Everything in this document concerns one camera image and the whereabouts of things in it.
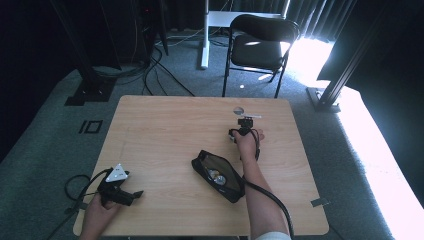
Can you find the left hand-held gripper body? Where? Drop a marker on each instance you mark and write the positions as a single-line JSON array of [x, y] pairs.
[[114, 190]]

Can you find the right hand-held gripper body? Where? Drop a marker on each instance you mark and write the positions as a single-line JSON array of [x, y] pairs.
[[245, 126]]

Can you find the black mesh pencil case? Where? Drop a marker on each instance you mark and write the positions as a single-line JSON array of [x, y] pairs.
[[230, 191]]

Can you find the person's right hand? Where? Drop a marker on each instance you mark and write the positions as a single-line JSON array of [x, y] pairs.
[[248, 145]]

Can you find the person's left hand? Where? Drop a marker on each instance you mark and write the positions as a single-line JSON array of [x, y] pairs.
[[98, 215]]

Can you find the black folding chair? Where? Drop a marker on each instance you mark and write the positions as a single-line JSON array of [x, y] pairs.
[[258, 53]]

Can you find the black metal stand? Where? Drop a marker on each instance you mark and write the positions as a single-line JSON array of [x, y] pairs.
[[88, 75], [336, 83]]

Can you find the grey tape piece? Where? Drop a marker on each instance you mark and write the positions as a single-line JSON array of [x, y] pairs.
[[320, 202]]

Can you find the person's white sleeve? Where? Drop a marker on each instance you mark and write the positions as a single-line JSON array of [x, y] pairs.
[[272, 236]]

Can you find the black computer tower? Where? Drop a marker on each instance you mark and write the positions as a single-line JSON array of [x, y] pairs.
[[148, 30]]

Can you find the white desk frame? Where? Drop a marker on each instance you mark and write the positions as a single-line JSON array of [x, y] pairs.
[[205, 40]]

